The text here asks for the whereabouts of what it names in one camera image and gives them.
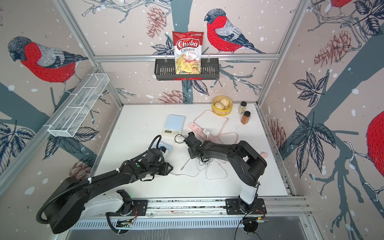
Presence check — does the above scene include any pink power strip cord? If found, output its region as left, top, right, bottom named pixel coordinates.
left=192, top=109, right=269, bottom=158

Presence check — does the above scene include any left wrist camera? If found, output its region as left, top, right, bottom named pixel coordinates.
left=158, top=146, right=167, bottom=154

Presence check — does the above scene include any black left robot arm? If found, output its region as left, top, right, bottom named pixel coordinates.
left=36, top=135, right=173, bottom=234

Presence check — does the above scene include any brown spice jar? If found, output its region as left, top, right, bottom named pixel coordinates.
left=241, top=111, right=251, bottom=125

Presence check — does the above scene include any white USB cable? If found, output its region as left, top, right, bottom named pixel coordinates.
left=169, top=136, right=229, bottom=181

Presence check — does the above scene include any red cassava chips bag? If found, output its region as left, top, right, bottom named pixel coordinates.
left=173, top=32, right=204, bottom=75

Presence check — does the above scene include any yellow rimmed wooden bowl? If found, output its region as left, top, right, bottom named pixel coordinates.
left=212, top=96, right=233, bottom=116

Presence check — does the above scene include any bun in bowl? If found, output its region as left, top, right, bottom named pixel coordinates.
left=220, top=98, right=230, bottom=108
left=215, top=102, right=225, bottom=110

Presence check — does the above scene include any blue-top kitchen scale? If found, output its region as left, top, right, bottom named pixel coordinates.
left=162, top=115, right=185, bottom=137
left=158, top=141, right=173, bottom=161

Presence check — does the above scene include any white mesh wall shelf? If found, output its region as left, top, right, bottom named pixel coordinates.
left=48, top=73, right=110, bottom=137

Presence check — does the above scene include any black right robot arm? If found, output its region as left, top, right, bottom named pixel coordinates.
left=183, top=132, right=267, bottom=214

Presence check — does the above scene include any light spice jar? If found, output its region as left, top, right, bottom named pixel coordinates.
left=238, top=101, right=247, bottom=115

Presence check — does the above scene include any black hanging wire basket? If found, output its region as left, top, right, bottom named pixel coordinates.
left=154, top=58, right=220, bottom=81

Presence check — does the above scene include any pink power strip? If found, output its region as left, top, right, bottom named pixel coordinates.
left=189, top=123, right=215, bottom=142

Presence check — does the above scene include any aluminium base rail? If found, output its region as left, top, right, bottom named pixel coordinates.
left=71, top=195, right=313, bottom=220

